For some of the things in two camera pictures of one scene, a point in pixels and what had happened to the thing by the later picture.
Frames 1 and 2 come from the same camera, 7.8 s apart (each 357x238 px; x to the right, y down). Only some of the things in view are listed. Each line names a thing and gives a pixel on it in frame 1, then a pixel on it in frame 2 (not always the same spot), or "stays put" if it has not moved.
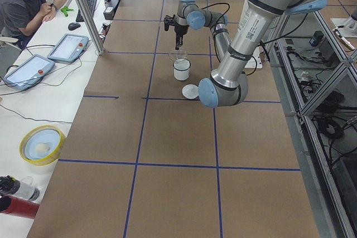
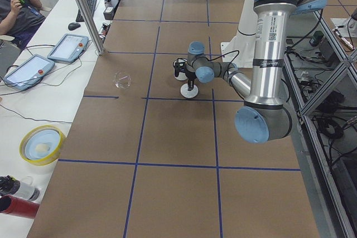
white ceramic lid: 190,91 stays put
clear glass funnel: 175,55 -> 121,79
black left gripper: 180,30 -> 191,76
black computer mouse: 73,25 stays put
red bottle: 18,207 stays put
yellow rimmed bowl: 41,145 stays put
